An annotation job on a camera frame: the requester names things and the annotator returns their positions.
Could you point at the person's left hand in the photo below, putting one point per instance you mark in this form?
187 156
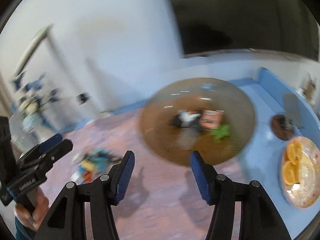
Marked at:
33 221

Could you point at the white lamp pole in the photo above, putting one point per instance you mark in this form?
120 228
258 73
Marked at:
45 35

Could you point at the pink patterned table cloth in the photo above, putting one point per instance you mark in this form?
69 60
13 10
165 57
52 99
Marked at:
162 200

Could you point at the black wall television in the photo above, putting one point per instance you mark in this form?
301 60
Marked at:
206 26

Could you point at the items inside bowl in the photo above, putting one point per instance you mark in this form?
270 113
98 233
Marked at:
202 120

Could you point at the yellow black small box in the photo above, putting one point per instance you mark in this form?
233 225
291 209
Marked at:
87 166

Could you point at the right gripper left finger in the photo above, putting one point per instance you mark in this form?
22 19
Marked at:
107 191

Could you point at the grey metal spatula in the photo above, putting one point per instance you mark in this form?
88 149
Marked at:
292 111

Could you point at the green plastic leaf toy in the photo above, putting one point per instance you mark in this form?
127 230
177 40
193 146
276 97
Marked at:
102 159

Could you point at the blue white artificial flowers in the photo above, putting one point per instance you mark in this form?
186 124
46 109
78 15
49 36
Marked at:
33 100

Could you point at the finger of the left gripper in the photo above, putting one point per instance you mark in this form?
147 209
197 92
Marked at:
50 143
57 149

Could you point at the plate with orange slices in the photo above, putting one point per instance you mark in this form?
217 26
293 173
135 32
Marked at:
299 172

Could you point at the amber ribbed glass bowl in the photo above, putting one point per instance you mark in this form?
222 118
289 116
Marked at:
176 144

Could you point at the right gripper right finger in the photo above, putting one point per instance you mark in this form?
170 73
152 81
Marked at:
217 190

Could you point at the dark round coaster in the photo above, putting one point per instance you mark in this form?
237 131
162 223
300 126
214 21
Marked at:
279 128

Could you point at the white ribbed vase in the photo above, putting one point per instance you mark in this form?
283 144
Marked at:
33 123

